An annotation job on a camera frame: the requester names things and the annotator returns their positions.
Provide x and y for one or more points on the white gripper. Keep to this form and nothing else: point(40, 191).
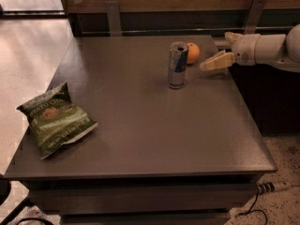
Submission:
point(246, 49)

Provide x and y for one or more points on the orange fruit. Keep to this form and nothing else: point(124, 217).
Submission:
point(193, 53)

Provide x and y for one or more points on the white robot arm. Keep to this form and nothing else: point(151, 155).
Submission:
point(278, 51)

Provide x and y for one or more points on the green jalapeno chip bag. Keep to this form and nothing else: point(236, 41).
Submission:
point(55, 120)

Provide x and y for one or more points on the silver blue energy drink can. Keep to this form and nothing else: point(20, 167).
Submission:
point(178, 60)

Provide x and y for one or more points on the dark grey drawer cabinet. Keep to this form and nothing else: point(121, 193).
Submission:
point(158, 156)

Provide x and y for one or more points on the black chair base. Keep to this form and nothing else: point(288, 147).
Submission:
point(16, 209)

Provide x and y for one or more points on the right metal wall bracket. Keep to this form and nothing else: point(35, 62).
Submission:
point(253, 16)

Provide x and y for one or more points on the metal wall bracket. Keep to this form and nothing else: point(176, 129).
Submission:
point(253, 16)
point(113, 16)

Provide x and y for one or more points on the left metal wall bracket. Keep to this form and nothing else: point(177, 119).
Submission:
point(113, 16)

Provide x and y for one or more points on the striped cable plug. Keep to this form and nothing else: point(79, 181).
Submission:
point(269, 187)

